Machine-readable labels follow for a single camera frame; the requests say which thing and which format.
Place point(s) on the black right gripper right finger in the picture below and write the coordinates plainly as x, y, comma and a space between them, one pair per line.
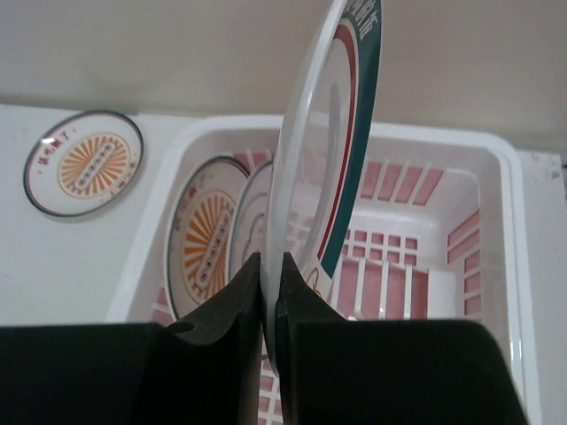
336, 371

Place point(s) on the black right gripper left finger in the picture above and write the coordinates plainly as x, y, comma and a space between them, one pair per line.
201, 369

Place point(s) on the orange sunburst plate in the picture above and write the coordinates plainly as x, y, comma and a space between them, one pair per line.
198, 233
83, 163

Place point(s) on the white plate grey floral emblem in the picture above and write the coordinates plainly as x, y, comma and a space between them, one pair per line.
247, 229

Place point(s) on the green red rimmed plate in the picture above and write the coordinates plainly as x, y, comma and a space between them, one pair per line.
320, 153

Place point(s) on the white pink dish rack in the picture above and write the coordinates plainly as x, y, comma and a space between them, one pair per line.
438, 231

